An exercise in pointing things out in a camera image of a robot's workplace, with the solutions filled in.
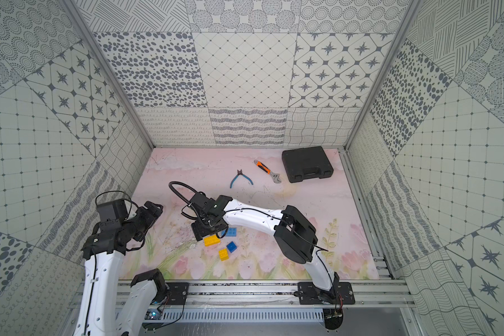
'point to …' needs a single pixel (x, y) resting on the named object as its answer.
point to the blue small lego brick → (231, 246)
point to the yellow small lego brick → (223, 254)
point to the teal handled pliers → (240, 173)
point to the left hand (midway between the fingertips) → (160, 212)
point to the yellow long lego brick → (211, 240)
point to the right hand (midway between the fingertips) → (206, 233)
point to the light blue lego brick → (232, 232)
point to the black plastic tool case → (306, 162)
